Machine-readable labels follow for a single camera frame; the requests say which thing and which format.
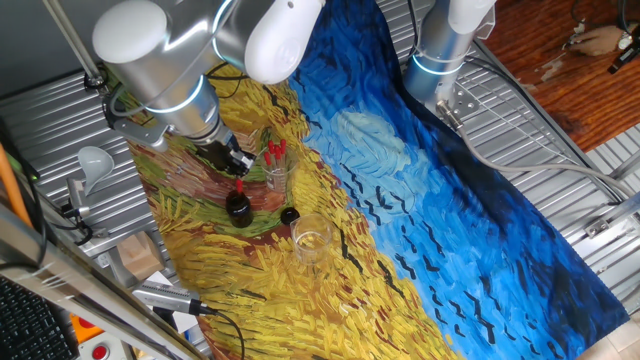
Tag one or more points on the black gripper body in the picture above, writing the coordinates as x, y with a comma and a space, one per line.
215, 155

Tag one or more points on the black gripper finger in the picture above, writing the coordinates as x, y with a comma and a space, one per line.
245, 161
232, 173

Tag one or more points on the red bulb glass dropper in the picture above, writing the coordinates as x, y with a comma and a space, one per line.
239, 186
270, 146
283, 145
267, 158
277, 152

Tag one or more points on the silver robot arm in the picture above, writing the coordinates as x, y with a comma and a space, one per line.
165, 65

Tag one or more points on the clear dropper beaker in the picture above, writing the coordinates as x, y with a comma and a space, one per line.
280, 184

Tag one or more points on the clear beaker with liquid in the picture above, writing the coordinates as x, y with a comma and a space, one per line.
311, 250

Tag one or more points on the brown glass bottle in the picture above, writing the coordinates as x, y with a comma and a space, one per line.
239, 215

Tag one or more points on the black bottle cap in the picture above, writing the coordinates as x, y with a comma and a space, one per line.
290, 216

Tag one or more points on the white plastic funnel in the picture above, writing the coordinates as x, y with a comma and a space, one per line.
95, 162

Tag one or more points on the small cardboard box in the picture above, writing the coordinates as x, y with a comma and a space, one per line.
140, 255

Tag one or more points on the grey metal pole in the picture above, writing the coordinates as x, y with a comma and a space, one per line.
75, 45

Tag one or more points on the orange pole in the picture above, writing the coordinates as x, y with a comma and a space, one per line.
10, 185

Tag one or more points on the painted wheatfield print cloth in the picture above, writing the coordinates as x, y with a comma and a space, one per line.
450, 225

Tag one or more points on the orange box red button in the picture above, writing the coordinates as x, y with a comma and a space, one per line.
82, 327

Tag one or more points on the grey box red button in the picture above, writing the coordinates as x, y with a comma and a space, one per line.
100, 350

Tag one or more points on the black keyboard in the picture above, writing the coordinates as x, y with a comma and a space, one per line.
30, 325

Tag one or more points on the aluminium profile bar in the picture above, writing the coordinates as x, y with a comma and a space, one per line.
625, 167

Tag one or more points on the silver bracket with black connector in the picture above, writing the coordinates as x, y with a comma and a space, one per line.
142, 135

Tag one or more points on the silver depth camera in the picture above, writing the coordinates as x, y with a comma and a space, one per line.
77, 192
165, 298

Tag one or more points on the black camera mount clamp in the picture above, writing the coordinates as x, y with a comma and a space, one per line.
75, 212

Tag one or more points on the aluminium frame beam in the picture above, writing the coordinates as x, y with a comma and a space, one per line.
50, 270

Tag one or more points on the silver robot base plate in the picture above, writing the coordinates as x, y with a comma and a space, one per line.
462, 102

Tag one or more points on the aluminium profile bracket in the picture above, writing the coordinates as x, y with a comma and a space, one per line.
612, 217

